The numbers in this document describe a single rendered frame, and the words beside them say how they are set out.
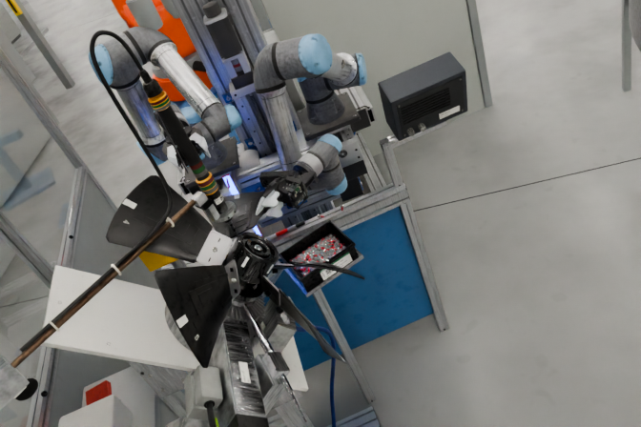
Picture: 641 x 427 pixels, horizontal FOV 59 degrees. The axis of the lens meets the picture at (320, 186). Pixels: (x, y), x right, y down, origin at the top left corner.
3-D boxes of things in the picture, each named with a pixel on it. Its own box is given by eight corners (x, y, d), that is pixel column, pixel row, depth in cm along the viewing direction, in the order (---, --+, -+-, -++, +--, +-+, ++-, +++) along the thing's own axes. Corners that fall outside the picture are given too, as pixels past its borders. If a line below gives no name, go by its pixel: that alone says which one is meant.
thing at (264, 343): (245, 307, 148) (307, 424, 125) (238, 307, 146) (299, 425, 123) (249, 301, 147) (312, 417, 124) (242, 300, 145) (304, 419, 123)
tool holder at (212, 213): (217, 231, 144) (201, 202, 138) (201, 224, 149) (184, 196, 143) (241, 207, 149) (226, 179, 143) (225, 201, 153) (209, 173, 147)
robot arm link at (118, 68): (191, 153, 216) (137, 40, 172) (156, 175, 212) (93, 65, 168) (175, 136, 222) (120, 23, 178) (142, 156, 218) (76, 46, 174)
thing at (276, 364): (285, 378, 134) (272, 379, 131) (275, 358, 137) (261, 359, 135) (290, 370, 133) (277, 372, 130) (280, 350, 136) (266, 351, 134)
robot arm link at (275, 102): (235, 53, 169) (279, 200, 187) (267, 46, 165) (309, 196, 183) (250, 45, 179) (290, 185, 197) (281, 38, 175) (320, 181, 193)
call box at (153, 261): (152, 274, 193) (136, 254, 187) (152, 256, 201) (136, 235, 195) (196, 255, 193) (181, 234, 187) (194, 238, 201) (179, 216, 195)
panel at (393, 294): (261, 390, 246) (194, 293, 208) (261, 389, 247) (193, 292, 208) (434, 313, 248) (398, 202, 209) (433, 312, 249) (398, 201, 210)
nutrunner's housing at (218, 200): (227, 226, 148) (139, 75, 121) (218, 223, 151) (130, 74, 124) (237, 216, 150) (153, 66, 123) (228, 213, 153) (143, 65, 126)
